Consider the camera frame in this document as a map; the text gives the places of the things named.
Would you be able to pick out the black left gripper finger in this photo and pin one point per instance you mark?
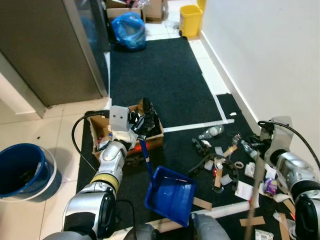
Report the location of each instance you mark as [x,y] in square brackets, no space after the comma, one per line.
[147,127]
[137,132]

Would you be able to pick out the broom with white head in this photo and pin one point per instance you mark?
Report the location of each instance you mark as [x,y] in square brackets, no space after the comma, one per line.
[253,200]

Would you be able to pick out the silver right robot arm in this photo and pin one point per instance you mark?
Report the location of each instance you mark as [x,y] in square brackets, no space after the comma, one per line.
[295,170]

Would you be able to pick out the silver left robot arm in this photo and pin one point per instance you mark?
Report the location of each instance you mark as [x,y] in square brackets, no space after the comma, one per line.
[111,157]

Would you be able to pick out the white floor tape strip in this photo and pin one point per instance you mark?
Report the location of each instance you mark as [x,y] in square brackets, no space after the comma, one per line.
[220,107]
[200,125]

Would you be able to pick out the long white floor strip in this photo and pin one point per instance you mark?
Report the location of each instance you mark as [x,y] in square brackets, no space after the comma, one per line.
[225,209]

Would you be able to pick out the clear plastic bottle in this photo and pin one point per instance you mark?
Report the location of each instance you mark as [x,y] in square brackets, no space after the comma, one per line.
[248,148]
[212,132]

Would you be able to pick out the cardboard box with red label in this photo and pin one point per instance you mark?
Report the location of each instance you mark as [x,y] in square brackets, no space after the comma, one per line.
[155,141]

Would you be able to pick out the black garment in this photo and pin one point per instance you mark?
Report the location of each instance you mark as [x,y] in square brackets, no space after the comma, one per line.
[154,107]

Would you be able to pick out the small white box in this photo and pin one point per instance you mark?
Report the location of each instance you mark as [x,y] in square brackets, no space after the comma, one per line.
[249,170]

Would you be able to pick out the brown tape roll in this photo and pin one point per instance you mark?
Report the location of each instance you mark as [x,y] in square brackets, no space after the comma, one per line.
[235,165]

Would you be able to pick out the purple drink can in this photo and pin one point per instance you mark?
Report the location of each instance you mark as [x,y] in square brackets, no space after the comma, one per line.
[271,187]

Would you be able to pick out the white paper with red mark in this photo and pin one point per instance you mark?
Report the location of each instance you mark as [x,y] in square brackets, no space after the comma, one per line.
[244,191]

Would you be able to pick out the small white scrap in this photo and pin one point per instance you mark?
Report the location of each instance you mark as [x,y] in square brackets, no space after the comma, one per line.
[232,114]

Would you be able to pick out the black mat with taped edges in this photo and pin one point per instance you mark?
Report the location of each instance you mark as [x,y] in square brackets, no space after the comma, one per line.
[165,80]

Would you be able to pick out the brown cardboard strip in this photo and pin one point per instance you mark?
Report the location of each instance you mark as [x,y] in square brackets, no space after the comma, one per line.
[251,221]
[202,203]

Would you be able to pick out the blue plastic bag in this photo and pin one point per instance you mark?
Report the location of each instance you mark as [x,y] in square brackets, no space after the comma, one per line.
[129,31]

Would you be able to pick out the grey robot right leg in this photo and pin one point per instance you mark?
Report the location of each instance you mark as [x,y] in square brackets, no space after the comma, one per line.
[210,227]

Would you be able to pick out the grey robot leg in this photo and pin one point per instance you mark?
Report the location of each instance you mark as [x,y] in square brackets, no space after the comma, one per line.
[142,232]
[210,227]

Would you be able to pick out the grey robot left leg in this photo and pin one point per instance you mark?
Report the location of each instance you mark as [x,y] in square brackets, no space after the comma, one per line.
[142,232]

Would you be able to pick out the open brown cardboard box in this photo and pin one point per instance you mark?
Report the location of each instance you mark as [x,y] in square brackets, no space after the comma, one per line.
[155,10]
[125,12]

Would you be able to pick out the yellow bin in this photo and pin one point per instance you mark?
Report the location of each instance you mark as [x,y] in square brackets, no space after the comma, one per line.
[191,22]

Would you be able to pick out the grey refrigerator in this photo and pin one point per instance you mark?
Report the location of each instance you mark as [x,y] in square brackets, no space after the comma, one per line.
[45,45]

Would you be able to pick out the blue bucket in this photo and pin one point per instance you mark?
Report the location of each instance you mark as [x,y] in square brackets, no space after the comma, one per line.
[22,172]

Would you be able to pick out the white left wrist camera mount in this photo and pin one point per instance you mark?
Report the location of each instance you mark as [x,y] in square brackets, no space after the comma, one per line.
[119,117]

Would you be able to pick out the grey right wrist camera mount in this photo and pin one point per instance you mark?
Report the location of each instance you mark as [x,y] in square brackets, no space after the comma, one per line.
[280,137]

